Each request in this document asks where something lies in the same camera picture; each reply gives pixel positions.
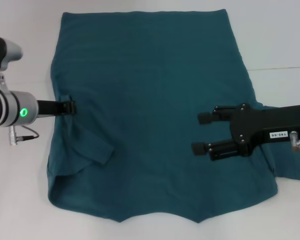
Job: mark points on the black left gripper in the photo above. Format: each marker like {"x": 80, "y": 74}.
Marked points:
{"x": 47, "y": 108}

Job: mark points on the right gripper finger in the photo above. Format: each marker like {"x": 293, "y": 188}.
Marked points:
{"x": 199, "y": 148}

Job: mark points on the teal blue t-shirt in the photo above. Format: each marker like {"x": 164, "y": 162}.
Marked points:
{"x": 152, "y": 87}

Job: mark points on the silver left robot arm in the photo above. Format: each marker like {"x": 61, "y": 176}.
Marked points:
{"x": 15, "y": 110}

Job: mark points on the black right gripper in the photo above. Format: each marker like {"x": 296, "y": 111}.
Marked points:
{"x": 277, "y": 120}

